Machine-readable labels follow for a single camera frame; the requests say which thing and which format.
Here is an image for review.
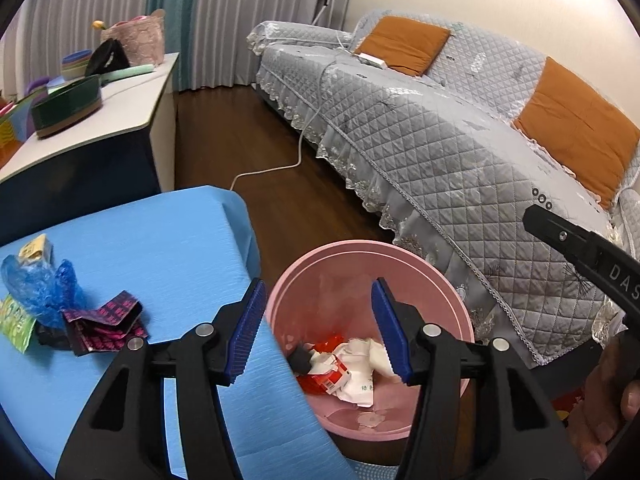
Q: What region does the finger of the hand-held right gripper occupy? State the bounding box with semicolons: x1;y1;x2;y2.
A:
522;204;602;274

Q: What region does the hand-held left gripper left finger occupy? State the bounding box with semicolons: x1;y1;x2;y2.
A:
55;277;268;480

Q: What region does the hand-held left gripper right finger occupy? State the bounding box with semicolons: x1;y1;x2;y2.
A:
370;277;586;480

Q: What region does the white plastic bag green print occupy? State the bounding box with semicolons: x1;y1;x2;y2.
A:
332;337;402;409

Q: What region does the black plastic piece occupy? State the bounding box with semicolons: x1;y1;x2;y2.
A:
36;325;69;352
288;342;314;377

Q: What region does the red plastic bag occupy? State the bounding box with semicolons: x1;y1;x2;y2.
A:
295;332;347;397

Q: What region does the red white carton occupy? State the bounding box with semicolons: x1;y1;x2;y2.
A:
312;352;352;397

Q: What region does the pink plastic basin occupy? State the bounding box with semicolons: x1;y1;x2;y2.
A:
265;241;475;441

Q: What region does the dark patterned wrapper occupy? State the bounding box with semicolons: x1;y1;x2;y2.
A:
62;290;149;359

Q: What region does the blue plastic bag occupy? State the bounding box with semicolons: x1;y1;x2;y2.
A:
0;255;89;332

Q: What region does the yellow tissue pack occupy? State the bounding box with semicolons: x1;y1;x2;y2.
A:
19;233;54;267

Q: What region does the green snack packet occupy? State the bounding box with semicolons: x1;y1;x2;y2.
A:
0;294;37;357

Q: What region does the person's right hand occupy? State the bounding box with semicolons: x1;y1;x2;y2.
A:
570;332;640;472

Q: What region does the orange cushion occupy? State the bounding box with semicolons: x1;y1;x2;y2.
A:
513;56;640;211
355;15;452;77

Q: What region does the blue foam mat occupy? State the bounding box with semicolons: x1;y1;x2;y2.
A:
0;185;362;480

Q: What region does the grey quilted sofa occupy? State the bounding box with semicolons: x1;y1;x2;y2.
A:
246;7;640;367

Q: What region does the white top coffee table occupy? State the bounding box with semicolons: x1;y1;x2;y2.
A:
0;51;181;248

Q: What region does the light green roll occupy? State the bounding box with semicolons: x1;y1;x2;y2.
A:
99;63;155;84

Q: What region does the dark green round bowl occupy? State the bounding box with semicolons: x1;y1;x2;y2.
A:
31;74;104;140

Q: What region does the colourful rectangular box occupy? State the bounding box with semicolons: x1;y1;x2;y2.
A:
0;99;40;172

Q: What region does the black cap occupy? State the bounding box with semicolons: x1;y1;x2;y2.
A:
84;38;132;77

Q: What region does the grey curtain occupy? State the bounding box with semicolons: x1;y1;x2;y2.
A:
175;0;359;92
14;0;157;88

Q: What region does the pink fabric basket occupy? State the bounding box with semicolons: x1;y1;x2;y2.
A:
101;9;166;66

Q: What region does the stack of coloured bowls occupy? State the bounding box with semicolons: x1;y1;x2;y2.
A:
60;49;94;81

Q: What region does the purple plastic item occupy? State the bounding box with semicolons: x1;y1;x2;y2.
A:
22;75;52;97

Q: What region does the teal curtain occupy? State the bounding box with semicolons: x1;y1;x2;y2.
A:
146;0;197;95

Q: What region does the white power cable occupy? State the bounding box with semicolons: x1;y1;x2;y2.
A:
229;30;353;194

